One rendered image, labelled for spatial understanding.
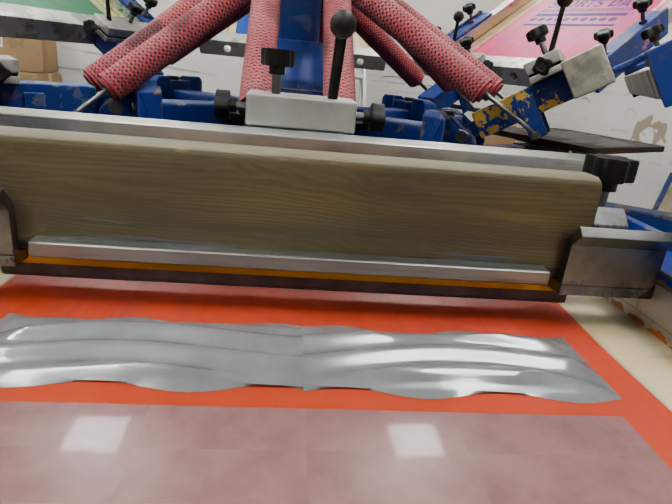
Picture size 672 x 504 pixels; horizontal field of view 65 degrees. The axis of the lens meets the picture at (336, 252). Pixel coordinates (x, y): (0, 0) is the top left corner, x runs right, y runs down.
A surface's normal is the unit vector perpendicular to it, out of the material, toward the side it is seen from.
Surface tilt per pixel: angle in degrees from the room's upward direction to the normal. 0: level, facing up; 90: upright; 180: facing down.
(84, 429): 0
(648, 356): 0
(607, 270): 90
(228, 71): 90
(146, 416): 0
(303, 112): 90
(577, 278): 90
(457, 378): 38
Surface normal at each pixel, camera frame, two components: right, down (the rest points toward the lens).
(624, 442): 0.09, -0.94
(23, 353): 0.22, -0.61
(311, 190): 0.07, 0.35
